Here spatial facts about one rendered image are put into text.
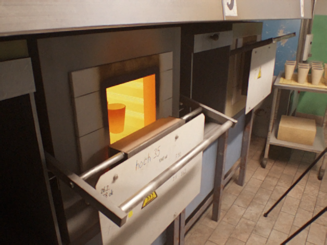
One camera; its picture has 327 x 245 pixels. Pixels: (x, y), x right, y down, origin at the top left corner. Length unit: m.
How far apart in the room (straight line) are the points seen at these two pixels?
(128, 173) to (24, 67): 0.39
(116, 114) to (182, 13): 0.58
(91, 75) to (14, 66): 0.23
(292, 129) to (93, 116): 2.45
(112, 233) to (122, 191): 0.13
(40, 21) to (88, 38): 0.46
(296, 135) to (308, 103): 1.63
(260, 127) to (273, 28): 1.25
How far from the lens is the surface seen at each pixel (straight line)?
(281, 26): 3.54
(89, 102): 0.81
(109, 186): 0.77
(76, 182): 0.70
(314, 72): 2.84
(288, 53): 3.54
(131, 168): 0.83
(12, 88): 0.66
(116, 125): 1.08
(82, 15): 0.39
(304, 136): 3.06
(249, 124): 2.48
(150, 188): 0.72
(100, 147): 0.88
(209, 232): 2.23
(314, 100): 4.61
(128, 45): 0.93
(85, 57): 0.80
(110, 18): 0.42
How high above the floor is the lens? 1.52
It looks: 22 degrees down
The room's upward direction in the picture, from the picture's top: straight up
